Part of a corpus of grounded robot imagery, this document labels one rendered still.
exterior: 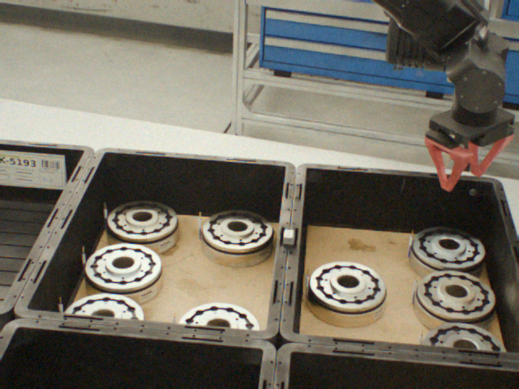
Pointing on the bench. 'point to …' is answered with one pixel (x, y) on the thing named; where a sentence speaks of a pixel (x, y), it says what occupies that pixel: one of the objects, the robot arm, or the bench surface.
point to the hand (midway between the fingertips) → (461, 177)
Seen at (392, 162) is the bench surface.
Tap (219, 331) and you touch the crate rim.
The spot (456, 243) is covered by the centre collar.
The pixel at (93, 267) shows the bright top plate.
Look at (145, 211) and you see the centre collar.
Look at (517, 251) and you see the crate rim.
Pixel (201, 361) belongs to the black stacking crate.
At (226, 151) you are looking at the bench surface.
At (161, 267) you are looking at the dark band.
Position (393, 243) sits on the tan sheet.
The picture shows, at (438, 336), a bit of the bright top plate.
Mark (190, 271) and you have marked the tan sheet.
